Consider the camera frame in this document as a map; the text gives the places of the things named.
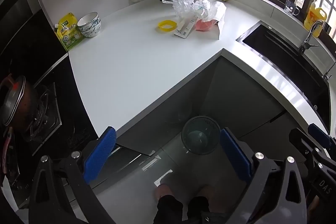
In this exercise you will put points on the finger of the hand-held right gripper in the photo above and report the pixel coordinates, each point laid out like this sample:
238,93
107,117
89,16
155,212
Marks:
302,141
321,134

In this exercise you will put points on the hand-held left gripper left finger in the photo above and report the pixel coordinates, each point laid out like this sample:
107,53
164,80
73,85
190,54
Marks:
101,153

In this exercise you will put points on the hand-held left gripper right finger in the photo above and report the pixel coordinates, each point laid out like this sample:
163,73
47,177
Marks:
235,158

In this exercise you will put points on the grey mesh trash bin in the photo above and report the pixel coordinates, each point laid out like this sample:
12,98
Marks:
200,134

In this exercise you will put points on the pink leaf-shaped dish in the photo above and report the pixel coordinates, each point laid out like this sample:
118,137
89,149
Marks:
206,26

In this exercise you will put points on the white toothbrush package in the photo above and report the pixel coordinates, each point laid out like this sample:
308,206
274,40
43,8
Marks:
185,28

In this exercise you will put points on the white bag with pink item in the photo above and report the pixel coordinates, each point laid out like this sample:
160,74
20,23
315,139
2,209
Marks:
219,15

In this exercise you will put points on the clear plastic bag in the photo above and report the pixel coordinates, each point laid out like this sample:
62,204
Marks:
182,5

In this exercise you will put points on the pink slipper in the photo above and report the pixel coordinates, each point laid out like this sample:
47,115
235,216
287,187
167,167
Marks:
162,190
211,193

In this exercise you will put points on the grey base cabinet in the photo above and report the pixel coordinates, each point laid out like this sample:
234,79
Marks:
231,98

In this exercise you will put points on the person's right leg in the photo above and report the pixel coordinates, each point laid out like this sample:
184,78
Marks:
198,209

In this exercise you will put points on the gas stove burner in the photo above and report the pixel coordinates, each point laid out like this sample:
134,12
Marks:
47,113

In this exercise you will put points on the black kitchen sink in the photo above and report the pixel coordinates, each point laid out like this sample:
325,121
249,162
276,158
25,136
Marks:
283,56

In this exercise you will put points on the dark cooking pot with lid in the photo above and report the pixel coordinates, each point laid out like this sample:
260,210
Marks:
18,103

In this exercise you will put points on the chrome kitchen faucet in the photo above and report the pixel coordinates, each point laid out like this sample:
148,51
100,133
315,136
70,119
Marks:
311,29

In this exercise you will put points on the yellow detergent bottle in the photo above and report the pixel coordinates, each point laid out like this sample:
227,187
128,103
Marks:
313,18

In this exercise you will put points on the blue patterned white bowl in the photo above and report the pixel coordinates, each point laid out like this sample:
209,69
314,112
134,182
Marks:
92,31
88,19

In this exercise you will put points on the yellow refill pouch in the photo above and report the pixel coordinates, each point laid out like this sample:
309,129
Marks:
68,32

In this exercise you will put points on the clear glass mug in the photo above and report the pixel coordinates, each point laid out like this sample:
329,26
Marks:
290,7

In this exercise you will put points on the black range hood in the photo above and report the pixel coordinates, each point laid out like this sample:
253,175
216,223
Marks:
21,29

